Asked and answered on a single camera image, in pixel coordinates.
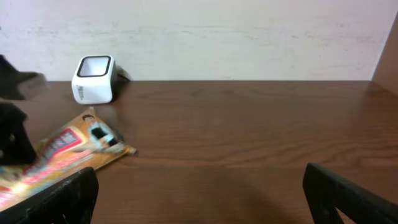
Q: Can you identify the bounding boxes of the large white snack bag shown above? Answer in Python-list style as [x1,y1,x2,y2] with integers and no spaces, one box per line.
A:
[1,107,137,211]

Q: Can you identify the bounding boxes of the white barcode scanner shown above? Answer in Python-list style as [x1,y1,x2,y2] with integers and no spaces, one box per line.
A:
[71,55,130,105]

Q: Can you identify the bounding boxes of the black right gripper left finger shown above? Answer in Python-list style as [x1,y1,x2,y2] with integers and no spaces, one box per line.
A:
[1,167,99,224]

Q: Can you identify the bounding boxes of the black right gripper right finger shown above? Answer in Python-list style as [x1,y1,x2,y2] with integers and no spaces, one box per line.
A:
[302,163,397,224]

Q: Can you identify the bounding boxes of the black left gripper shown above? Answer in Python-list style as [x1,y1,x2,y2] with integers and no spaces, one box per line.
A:
[1,55,49,166]

